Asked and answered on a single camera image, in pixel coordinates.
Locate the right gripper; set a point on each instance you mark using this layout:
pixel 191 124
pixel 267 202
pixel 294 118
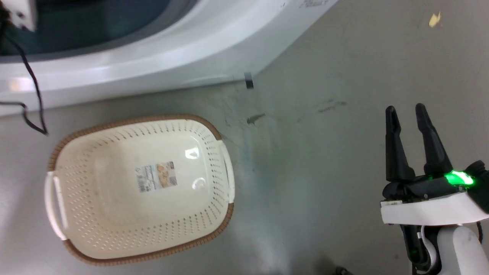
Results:
pixel 431 210

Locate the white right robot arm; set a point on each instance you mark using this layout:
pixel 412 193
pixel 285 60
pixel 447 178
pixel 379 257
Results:
pixel 458 250

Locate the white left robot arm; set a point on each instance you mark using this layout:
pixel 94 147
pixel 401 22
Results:
pixel 21 13

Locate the white washing machine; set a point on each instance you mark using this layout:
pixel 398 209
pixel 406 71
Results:
pixel 160 57

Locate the grey washing machine door seal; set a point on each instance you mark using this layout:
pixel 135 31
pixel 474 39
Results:
pixel 179 13

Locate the cream perforated laundry basket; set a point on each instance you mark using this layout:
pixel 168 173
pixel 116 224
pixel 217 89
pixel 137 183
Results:
pixel 114 198

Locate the yellow paper scrap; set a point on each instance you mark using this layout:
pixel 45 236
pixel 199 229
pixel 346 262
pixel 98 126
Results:
pixel 434 19

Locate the black tape piece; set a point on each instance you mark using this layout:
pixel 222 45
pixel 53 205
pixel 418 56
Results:
pixel 248 80

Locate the printed label sticker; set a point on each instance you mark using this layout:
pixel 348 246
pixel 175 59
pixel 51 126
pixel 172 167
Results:
pixel 157 176

